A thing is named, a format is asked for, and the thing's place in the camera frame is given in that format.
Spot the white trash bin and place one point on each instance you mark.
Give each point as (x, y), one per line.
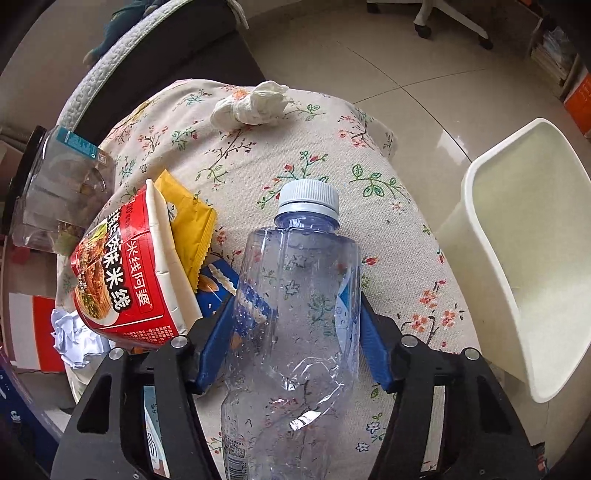
(518, 242)

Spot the blue plush monkey toy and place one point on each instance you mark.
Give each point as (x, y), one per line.
(121, 21)

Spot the clear plastic water bottle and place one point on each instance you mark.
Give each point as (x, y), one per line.
(294, 358)

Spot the yellow snack wrapper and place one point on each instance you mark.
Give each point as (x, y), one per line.
(192, 225)

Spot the white tissue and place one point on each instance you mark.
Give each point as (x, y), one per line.
(261, 105)

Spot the light blue milk carton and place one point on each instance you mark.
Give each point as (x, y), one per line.
(153, 436)

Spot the floral tablecloth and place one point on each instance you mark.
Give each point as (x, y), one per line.
(404, 273)

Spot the clear jar with cashews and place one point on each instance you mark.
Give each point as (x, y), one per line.
(60, 186)

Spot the crumpled white paper ball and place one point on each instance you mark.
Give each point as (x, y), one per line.
(76, 344)

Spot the blue snack wrapper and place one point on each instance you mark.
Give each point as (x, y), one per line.
(216, 282)

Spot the red and white box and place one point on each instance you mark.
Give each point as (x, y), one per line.
(31, 333)

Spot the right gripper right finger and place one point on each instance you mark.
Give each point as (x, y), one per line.
(451, 418)

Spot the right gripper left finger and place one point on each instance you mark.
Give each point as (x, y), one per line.
(106, 435)

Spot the red noodle snack bag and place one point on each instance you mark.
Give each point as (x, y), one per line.
(130, 284)

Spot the white office chair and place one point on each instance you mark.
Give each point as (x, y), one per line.
(426, 8)

